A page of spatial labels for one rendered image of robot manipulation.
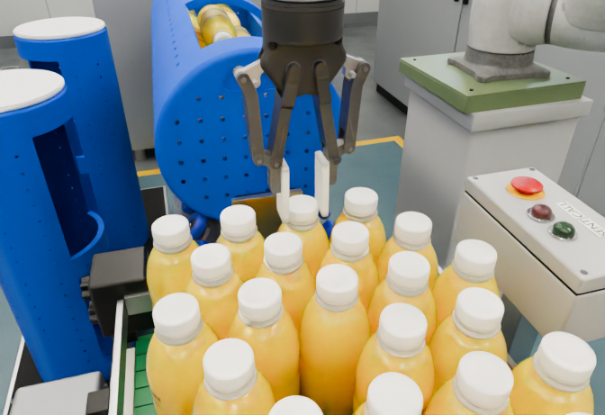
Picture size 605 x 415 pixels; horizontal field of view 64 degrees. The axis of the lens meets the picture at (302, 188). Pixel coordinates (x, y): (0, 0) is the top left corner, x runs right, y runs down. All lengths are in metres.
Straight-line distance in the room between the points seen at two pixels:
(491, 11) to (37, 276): 1.24
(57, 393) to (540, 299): 0.60
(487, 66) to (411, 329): 0.89
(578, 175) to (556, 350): 2.00
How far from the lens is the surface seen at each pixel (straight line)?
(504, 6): 1.19
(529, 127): 1.24
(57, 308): 1.43
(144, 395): 0.65
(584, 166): 2.39
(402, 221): 0.53
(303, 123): 0.71
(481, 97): 1.12
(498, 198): 0.61
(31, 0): 5.93
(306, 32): 0.43
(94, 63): 1.76
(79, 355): 1.56
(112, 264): 0.67
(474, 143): 1.16
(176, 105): 0.67
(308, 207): 0.54
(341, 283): 0.45
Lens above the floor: 1.41
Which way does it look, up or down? 32 degrees down
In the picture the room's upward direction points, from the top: straight up
